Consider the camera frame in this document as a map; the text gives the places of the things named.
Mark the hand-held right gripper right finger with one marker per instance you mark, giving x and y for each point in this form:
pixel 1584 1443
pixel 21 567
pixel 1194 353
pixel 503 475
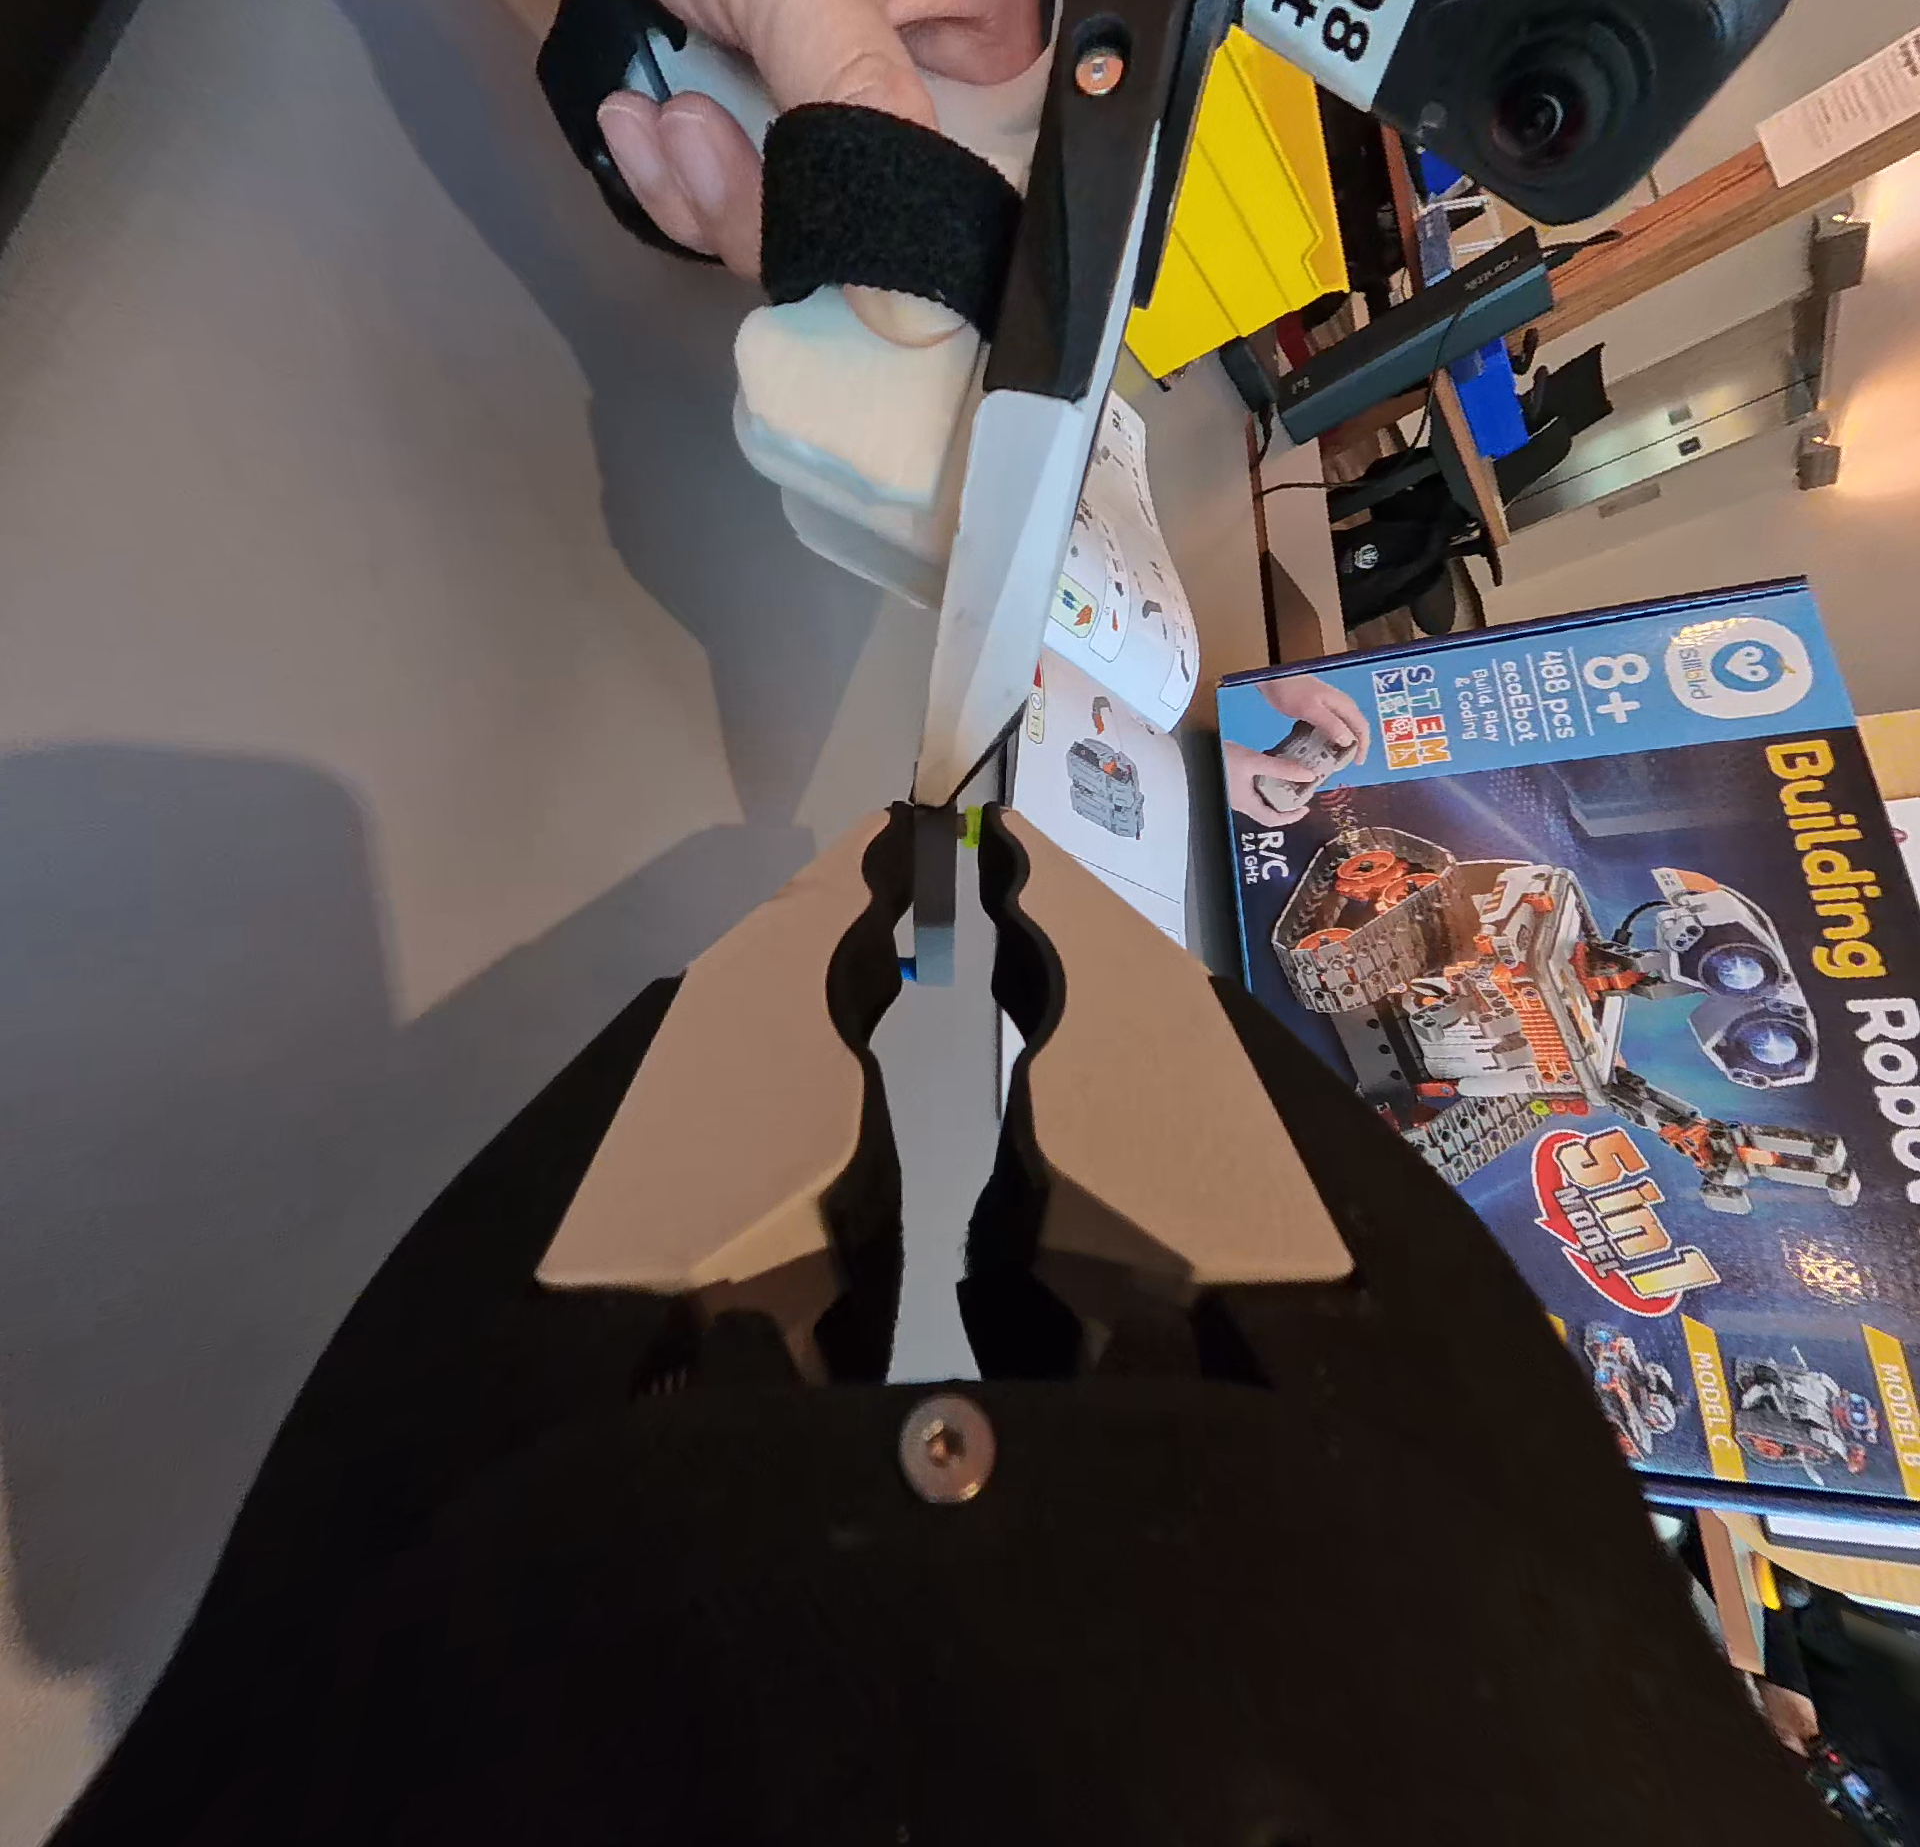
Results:
pixel 1171 1127

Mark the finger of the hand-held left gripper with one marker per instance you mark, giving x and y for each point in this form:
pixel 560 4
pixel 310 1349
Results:
pixel 999 557

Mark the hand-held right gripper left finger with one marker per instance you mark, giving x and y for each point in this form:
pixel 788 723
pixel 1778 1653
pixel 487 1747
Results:
pixel 705 1127

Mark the dark grey angled building beam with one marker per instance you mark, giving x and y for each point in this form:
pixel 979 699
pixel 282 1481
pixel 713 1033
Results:
pixel 932 901

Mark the person's left hand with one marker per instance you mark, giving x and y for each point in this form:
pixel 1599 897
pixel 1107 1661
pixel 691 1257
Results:
pixel 795 2

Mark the yellow plastic bin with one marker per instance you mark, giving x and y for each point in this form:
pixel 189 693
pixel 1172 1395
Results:
pixel 1244 195

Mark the open instruction booklet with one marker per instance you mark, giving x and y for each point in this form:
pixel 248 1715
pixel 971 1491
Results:
pixel 1110 827

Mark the dark grey case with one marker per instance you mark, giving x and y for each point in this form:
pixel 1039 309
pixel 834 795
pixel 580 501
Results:
pixel 1411 339

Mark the blue robot kit box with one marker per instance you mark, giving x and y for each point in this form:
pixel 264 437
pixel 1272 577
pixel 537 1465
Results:
pixel 1575 1051

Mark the black backpack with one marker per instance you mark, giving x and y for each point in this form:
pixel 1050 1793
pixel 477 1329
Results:
pixel 1411 541

